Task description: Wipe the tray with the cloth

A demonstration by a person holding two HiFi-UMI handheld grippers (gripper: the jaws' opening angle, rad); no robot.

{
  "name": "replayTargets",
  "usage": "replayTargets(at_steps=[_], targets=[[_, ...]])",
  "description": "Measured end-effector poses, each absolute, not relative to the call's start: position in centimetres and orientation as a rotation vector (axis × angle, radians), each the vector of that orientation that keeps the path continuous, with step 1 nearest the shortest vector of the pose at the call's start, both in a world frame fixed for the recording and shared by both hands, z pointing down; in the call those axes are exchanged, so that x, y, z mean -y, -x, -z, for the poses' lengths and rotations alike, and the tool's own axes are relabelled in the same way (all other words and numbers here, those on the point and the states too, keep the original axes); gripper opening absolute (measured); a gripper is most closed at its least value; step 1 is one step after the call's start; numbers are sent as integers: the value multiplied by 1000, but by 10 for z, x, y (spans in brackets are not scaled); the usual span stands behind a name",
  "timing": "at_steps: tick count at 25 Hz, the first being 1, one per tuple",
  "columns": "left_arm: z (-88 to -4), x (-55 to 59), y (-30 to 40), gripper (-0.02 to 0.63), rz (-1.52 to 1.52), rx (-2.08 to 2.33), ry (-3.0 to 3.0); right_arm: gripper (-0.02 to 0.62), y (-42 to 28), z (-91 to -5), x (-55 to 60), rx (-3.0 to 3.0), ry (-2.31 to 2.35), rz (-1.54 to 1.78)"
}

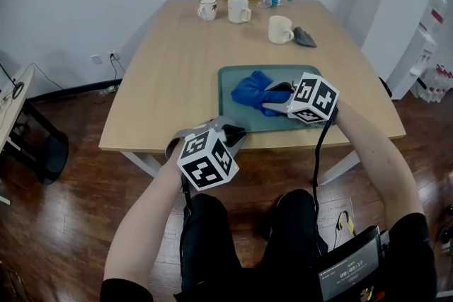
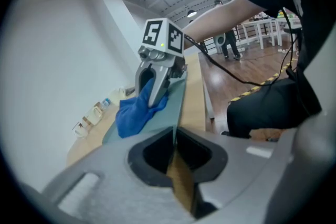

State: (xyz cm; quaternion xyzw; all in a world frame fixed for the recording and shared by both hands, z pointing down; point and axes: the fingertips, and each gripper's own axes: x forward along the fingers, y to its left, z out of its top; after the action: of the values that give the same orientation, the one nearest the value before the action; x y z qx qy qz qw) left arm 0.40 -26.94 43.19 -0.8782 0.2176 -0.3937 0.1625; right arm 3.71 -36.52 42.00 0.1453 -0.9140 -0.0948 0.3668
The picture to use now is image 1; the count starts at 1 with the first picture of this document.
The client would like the person's leg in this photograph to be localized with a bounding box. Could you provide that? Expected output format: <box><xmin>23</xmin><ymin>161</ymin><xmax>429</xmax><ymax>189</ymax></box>
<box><xmin>247</xmin><ymin>188</ymin><xmax>330</xmax><ymax>302</ymax></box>
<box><xmin>179</xmin><ymin>192</ymin><xmax>245</xmax><ymax>302</ymax></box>

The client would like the person's right forearm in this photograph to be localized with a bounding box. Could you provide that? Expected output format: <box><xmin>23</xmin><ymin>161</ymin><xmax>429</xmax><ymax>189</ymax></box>
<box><xmin>332</xmin><ymin>98</ymin><xmax>425</xmax><ymax>235</ymax></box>

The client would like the white display stand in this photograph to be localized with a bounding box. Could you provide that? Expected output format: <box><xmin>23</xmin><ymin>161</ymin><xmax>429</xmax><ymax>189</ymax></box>
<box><xmin>384</xmin><ymin>0</ymin><xmax>453</xmax><ymax>104</ymax></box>

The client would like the black chest screen device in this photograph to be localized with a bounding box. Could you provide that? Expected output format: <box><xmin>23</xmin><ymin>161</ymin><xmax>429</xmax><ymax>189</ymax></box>
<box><xmin>316</xmin><ymin>225</ymin><xmax>391</xmax><ymax>302</ymax></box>

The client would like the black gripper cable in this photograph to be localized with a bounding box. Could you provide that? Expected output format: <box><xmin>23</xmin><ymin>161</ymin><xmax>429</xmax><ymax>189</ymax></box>
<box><xmin>310</xmin><ymin>116</ymin><xmax>338</xmax><ymax>261</ymax></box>
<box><xmin>179</xmin><ymin>175</ymin><xmax>195</xmax><ymax>294</ymax></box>

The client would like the light wooden side desk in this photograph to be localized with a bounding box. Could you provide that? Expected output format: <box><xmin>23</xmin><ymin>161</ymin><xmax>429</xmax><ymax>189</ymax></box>
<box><xmin>0</xmin><ymin>64</ymin><xmax>37</xmax><ymax>206</ymax></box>

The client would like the plain white mug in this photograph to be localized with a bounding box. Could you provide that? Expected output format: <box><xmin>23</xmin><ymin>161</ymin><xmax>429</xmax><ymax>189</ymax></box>
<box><xmin>226</xmin><ymin>0</ymin><xmax>253</xmax><ymax>25</ymax></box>

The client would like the clear plastic bottle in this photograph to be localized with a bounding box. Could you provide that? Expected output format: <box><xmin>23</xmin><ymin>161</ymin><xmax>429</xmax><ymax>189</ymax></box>
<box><xmin>256</xmin><ymin>0</ymin><xmax>294</xmax><ymax>9</ymax></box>

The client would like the person's left leg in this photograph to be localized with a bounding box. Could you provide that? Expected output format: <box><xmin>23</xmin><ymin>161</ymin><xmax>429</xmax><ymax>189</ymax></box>
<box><xmin>179</xmin><ymin>192</ymin><xmax>245</xmax><ymax>302</ymax></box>

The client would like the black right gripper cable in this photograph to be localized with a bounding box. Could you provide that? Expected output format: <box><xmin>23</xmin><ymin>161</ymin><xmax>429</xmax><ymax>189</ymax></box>
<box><xmin>310</xmin><ymin>116</ymin><xmax>338</xmax><ymax>261</ymax></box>

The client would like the black right shirt sleeve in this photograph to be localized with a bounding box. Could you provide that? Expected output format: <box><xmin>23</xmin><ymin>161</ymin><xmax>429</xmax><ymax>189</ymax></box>
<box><xmin>384</xmin><ymin>211</ymin><xmax>439</xmax><ymax>302</ymax></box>

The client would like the white table leg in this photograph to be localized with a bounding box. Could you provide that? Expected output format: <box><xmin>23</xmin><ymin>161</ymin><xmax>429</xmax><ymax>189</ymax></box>
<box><xmin>120</xmin><ymin>151</ymin><xmax>164</xmax><ymax>178</ymax></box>
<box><xmin>317</xmin><ymin>149</ymin><xmax>362</xmax><ymax>187</ymax></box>

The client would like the dark grey rag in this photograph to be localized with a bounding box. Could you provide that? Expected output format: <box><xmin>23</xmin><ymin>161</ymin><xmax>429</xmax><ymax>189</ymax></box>
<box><xmin>292</xmin><ymin>26</ymin><xmax>318</xmax><ymax>48</ymax></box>

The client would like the yellow cable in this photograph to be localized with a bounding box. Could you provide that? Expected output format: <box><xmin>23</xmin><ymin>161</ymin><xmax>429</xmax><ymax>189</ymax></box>
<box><xmin>333</xmin><ymin>209</ymin><xmax>356</xmax><ymax>245</ymax></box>

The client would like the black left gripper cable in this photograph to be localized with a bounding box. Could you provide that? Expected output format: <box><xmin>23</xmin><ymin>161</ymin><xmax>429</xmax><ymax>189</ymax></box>
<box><xmin>179</xmin><ymin>175</ymin><xmax>195</xmax><ymax>294</ymax></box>

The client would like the black power cable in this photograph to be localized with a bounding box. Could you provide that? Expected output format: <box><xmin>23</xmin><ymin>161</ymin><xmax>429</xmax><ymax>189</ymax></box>
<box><xmin>28</xmin><ymin>54</ymin><xmax>127</xmax><ymax>103</ymax></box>

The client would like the person's right leg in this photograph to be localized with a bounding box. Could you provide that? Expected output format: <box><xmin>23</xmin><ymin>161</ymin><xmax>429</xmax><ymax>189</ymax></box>
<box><xmin>247</xmin><ymin>188</ymin><xmax>330</xmax><ymax>302</ymax></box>

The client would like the blue cloth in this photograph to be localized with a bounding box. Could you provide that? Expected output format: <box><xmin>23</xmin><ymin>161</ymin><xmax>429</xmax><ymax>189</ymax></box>
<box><xmin>231</xmin><ymin>70</ymin><xmax>284</xmax><ymax>118</ymax></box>

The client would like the green tray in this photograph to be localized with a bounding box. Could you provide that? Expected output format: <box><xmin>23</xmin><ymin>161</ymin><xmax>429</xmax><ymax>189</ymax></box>
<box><xmin>217</xmin><ymin>64</ymin><xmax>323</xmax><ymax>134</ymax></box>

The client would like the white mug with red print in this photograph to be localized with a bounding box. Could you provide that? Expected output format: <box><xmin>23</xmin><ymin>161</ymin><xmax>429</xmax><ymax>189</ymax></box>
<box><xmin>197</xmin><ymin>0</ymin><xmax>218</xmax><ymax>22</ymax></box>

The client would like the cream mug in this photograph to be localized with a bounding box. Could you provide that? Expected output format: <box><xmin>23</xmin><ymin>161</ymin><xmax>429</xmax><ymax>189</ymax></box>
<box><xmin>267</xmin><ymin>15</ymin><xmax>296</xmax><ymax>45</ymax></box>

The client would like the black left shirt sleeve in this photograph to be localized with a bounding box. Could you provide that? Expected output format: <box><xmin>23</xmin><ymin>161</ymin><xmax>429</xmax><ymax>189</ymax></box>
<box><xmin>99</xmin><ymin>277</ymin><xmax>155</xmax><ymax>302</ymax></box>

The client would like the person's left forearm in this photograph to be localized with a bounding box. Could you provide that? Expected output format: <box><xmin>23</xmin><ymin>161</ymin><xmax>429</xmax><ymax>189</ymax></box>
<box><xmin>103</xmin><ymin>151</ymin><xmax>185</xmax><ymax>291</ymax></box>

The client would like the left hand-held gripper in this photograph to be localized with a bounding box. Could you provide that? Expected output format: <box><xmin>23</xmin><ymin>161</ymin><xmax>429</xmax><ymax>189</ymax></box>
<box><xmin>164</xmin><ymin>116</ymin><xmax>248</xmax><ymax>192</ymax></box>

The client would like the black shirt sleeve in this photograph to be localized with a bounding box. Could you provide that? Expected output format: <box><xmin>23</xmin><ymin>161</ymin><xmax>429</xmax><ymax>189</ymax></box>
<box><xmin>384</xmin><ymin>211</ymin><xmax>439</xmax><ymax>302</ymax></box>
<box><xmin>99</xmin><ymin>277</ymin><xmax>155</xmax><ymax>302</ymax></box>

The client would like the white paper sheet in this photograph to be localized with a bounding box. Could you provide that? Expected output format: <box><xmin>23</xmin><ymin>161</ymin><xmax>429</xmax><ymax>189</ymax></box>
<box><xmin>316</xmin><ymin>195</ymin><xmax>355</xmax><ymax>230</ymax></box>

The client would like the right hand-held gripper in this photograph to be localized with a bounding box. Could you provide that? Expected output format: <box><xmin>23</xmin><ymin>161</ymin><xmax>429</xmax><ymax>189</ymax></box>
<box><xmin>260</xmin><ymin>71</ymin><xmax>340</xmax><ymax>127</ymax></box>

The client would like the black waste bin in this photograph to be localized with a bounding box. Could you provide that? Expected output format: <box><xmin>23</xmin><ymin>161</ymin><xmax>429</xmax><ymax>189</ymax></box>
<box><xmin>36</xmin><ymin>133</ymin><xmax>70</xmax><ymax>185</ymax></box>

